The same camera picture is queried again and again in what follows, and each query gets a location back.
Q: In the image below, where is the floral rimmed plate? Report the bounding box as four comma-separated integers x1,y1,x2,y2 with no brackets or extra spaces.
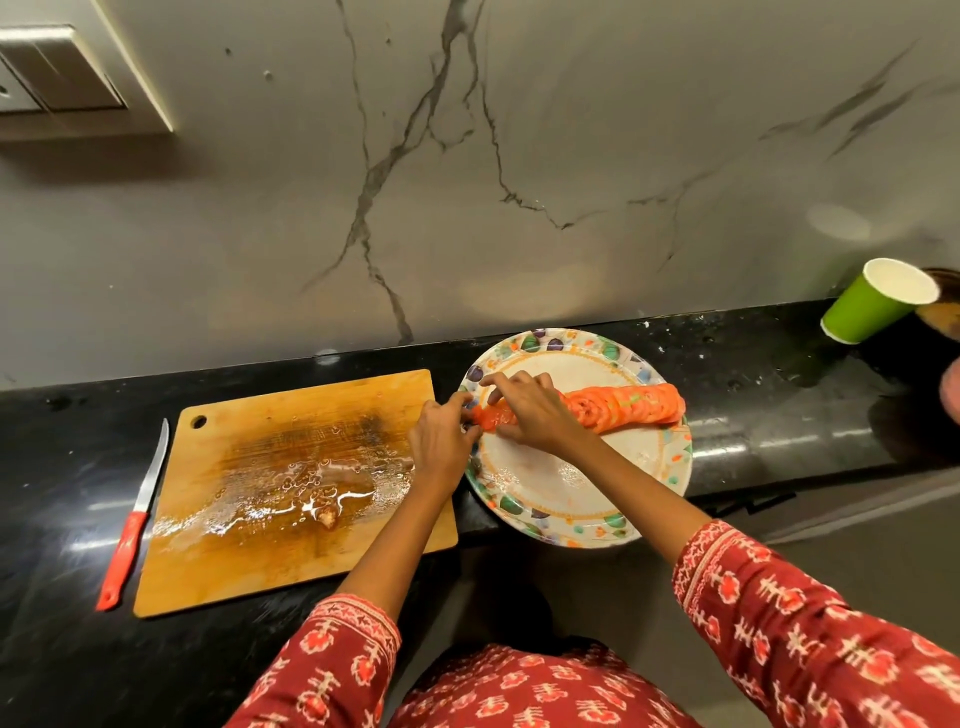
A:
457,327,694,550

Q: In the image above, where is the person's left forearm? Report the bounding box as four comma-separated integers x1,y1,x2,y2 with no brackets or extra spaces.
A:
337,479,451,620

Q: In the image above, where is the red patterned tunic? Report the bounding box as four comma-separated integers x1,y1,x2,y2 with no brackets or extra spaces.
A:
389,641,703,728

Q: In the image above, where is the person's left hand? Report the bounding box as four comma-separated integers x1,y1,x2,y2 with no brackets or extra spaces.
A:
408,390,485,496

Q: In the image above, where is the red handled knife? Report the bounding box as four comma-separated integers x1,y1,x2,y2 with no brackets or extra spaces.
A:
95,418,171,613

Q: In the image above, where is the red patterned right sleeve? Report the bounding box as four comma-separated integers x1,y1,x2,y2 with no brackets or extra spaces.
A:
672,519,960,728

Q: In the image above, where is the wall socket and switch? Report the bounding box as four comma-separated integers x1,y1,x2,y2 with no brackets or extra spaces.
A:
0,0,175,142

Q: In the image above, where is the pink bowl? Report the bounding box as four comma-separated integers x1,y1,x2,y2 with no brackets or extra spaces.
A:
938,356,960,425

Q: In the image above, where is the red patterned sleeve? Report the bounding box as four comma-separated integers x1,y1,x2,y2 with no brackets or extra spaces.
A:
672,519,960,728
224,593,403,728

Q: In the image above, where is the person's right forearm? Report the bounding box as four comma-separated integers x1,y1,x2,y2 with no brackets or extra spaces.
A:
573,434,714,564

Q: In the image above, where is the green paper cup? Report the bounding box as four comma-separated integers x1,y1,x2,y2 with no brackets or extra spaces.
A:
819,257,942,346

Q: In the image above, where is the brown lower cabinet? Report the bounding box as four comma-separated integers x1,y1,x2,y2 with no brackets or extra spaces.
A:
419,487,960,676

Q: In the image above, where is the row of tomato slices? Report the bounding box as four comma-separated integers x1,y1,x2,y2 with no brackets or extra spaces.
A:
470,382,688,436

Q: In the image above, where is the person's right hand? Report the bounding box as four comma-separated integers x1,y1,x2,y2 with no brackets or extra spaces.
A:
479,370,594,460

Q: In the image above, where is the dark cooking pot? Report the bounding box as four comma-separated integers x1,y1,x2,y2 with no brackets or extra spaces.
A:
914,268,960,343

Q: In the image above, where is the wooden cutting board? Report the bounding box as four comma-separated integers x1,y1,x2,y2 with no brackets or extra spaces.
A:
132,368,460,620

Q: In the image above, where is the red patterned left sleeve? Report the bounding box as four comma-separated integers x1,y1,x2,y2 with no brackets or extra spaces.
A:
224,593,403,728

